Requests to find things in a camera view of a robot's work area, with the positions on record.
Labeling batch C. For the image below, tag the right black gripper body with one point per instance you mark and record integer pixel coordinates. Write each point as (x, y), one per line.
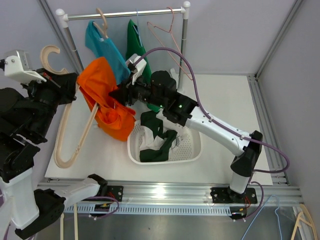
(137, 91)

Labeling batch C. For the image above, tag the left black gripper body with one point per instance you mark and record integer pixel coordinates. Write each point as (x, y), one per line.
(51, 93)

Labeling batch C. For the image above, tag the orange t shirt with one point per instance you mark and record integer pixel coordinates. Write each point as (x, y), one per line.
(95, 83)

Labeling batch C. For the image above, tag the bright green t shirt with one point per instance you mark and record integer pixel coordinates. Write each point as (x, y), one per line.
(135, 46)

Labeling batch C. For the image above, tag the dark green white t shirt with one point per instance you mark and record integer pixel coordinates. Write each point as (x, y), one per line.
(161, 138)

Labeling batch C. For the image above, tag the blue wire hanger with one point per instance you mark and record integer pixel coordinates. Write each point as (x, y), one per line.
(138, 25)

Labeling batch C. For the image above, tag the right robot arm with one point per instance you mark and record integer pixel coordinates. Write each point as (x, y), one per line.
(184, 111)

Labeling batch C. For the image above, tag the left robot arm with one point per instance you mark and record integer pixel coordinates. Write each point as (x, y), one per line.
(24, 123)

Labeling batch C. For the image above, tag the blue t shirt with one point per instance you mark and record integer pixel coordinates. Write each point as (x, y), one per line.
(104, 47)

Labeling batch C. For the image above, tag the beige hanger on floor left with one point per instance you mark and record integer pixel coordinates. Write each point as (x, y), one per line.
(75, 221)

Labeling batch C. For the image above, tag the beige hanger on floor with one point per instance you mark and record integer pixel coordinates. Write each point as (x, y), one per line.
(304, 227)
(75, 221)

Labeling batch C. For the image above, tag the beige hanger on floor right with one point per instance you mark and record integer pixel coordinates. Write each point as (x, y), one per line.
(304, 227)

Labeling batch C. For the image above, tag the metal clothes rack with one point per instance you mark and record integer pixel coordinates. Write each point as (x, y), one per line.
(65, 18)

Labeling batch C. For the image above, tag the white plastic basket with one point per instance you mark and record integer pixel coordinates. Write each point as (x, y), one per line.
(188, 151)

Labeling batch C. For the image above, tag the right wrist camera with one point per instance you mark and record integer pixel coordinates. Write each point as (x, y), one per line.
(136, 64)

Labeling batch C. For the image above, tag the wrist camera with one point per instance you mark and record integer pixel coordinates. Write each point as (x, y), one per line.
(18, 67)
(136, 64)

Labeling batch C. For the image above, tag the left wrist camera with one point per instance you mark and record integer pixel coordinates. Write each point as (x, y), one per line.
(18, 67)

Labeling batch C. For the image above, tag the aluminium rail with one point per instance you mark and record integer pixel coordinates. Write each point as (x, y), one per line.
(195, 199)

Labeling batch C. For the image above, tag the light blue wire hanger floor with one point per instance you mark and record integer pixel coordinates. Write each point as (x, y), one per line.
(266, 223)

